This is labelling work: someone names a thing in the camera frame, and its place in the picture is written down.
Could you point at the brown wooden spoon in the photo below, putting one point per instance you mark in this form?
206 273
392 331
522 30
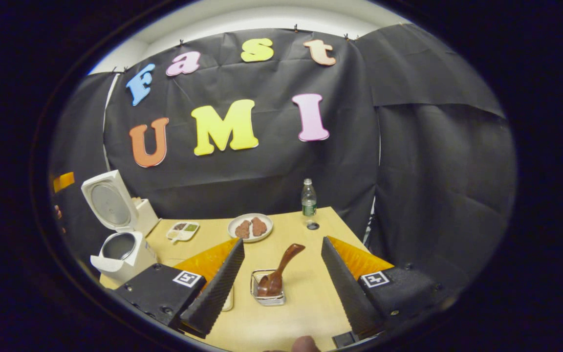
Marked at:
281 271

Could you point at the white round plate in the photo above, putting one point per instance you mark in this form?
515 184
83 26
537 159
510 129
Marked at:
235 226

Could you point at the brown meat piece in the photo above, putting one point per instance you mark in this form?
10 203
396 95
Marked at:
243 230
259 227

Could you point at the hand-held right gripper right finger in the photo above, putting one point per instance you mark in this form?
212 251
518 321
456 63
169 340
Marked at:
347 288

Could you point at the white toaster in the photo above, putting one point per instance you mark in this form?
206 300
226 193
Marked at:
147 217

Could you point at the clear plastic water bottle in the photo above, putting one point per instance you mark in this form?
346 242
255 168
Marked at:
309 200

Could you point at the clear container of rice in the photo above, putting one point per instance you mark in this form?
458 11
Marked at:
227 299

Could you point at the white divided condiment dish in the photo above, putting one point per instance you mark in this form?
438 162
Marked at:
183 231

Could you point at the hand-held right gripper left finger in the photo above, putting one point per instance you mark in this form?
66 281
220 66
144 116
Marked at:
218 288

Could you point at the dark bottle cap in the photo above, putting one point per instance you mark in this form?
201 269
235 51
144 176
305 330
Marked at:
313 226

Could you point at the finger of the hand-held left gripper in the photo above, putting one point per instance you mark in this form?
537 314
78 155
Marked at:
64 182

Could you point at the white rice cooker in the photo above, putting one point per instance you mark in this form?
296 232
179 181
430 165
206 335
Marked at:
125 259

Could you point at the black backdrop cloth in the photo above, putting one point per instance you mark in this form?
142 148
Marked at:
271 171

